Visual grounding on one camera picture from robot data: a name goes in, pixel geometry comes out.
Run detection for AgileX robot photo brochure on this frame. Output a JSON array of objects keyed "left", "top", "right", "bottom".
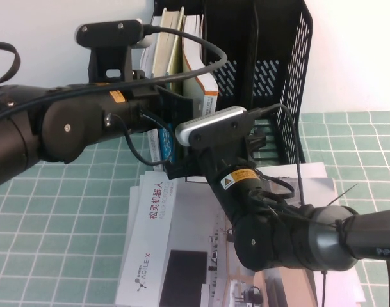
[{"left": 115, "top": 171, "right": 338, "bottom": 307}]

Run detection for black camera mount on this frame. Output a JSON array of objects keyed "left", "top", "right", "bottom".
[
  {"left": 196, "top": 139, "right": 247, "bottom": 167},
  {"left": 87, "top": 44, "right": 134, "bottom": 86}
]

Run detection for black plastic book holder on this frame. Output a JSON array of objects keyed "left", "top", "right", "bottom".
[{"left": 151, "top": 0, "right": 314, "bottom": 166}]

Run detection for white orange-banded book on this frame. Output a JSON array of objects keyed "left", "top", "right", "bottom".
[
  {"left": 181, "top": 14, "right": 220, "bottom": 121},
  {"left": 139, "top": 14, "right": 164, "bottom": 172}
]

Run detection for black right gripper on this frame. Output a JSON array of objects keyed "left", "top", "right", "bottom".
[{"left": 166, "top": 127, "right": 266, "bottom": 182}]

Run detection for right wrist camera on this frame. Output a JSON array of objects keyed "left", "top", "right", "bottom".
[{"left": 175, "top": 106, "right": 252, "bottom": 150}]

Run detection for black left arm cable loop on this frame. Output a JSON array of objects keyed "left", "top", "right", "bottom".
[{"left": 0, "top": 41, "right": 21, "bottom": 93}]

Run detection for grey left camera cable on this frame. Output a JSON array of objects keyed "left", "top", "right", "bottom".
[{"left": 0, "top": 24, "right": 228, "bottom": 124}]

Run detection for green checkered tablecloth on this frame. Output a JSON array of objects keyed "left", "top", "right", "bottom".
[{"left": 0, "top": 111, "right": 390, "bottom": 307}]

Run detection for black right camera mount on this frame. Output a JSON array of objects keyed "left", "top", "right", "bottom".
[{"left": 196, "top": 139, "right": 247, "bottom": 167}]

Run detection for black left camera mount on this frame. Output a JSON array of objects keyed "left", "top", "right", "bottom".
[{"left": 87, "top": 44, "right": 134, "bottom": 86}]

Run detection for blue spine yellow book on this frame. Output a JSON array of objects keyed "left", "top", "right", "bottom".
[{"left": 151, "top": 8, "right": 188, "bottom": 164}]

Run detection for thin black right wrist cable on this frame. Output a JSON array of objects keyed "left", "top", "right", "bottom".
[{"left": 250, "top": 172, "right": 297, "bottom": 209}]

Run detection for thick black hanging cable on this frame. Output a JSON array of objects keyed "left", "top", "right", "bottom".
[{"left": 385, "top": 259, "right": 390, "bottom": 307}]

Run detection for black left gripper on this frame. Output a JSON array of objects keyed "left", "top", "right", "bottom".
[{"left": 127, "top": 84, "right": 195, "bottom": 132}]

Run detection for thin black left gripper cable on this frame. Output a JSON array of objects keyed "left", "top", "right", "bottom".
[{"left": 110, "top": 108, "right": 179, "bottom": 166}]

